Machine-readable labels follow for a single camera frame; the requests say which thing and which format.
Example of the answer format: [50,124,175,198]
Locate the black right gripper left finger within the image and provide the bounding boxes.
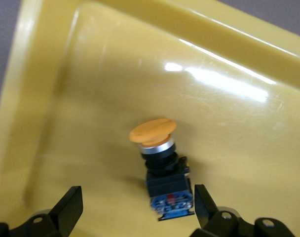
[0,186,84,237]

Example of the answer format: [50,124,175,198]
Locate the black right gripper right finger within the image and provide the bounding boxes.
[189,184,296,237]

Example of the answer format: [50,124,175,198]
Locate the yellow button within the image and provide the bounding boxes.
[129,118,194,222]

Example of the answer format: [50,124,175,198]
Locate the yellow plastic tray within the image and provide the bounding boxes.
[0,0,300,237]

